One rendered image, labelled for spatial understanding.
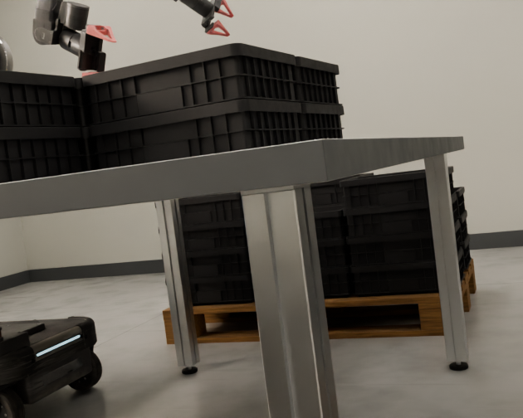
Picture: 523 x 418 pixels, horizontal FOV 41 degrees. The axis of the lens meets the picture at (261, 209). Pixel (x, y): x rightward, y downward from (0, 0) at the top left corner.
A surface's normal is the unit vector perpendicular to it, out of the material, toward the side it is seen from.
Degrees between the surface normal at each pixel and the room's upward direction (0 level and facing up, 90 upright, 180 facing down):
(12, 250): 90
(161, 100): 90
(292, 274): 90
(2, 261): 90
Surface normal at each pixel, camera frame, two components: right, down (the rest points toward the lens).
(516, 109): -0.35, 0.10
